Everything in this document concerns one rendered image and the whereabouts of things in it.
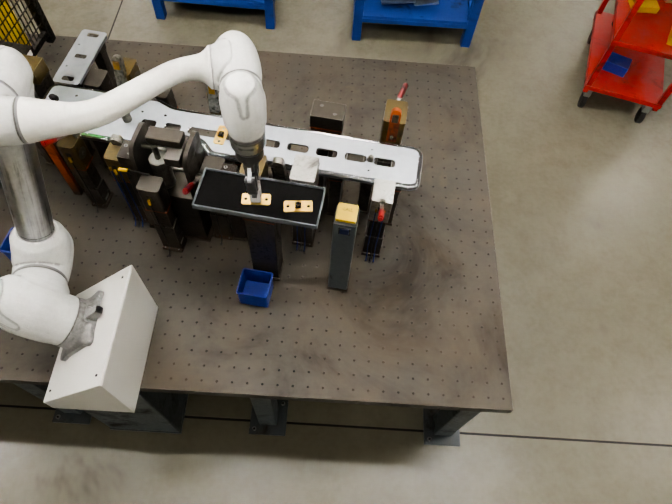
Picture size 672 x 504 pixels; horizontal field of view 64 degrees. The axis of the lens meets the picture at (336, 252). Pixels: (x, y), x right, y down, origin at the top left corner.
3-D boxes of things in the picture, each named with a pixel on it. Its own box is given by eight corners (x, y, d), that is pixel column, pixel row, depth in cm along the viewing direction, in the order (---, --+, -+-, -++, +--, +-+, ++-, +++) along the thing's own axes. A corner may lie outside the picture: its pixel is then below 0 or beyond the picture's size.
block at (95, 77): (132, 117, 230) (111, 65, 205) (122, 138, 224) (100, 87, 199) (116, 114, 230) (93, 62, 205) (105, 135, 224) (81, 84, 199)
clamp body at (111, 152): (156, 206, 209) (129, 142, 176) (147, 229, 203) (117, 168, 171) (140, 203, 209) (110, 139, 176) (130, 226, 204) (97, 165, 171)
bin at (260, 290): (274, 283, 195) (273, 272, 187) (268, 308, 190) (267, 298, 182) (245, 278, 195) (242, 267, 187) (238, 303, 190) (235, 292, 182)
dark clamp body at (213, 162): (239, 221, 207) (226, 158, 174) (231, 247, 201) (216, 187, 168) (220, 218, 207) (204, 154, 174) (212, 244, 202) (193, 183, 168)
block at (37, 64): (79, 125, 225) (42, 56, 194) (71, 140, 222) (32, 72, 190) (60, 122, 226) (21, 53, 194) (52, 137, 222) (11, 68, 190)
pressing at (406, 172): (424, 144, 193) (425, 141, 191) (418, 194, 182) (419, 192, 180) (52, 83, 198) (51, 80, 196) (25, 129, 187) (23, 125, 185)
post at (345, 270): (350, 273, 198) (361, 207, 160) (347, 292, 195) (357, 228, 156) (330, 270, 199) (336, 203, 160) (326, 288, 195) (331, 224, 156)
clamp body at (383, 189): (382, 238, 207) (396, 181, 175) (378, 265, 201) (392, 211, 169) (363, 235, 207) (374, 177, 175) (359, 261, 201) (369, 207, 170)
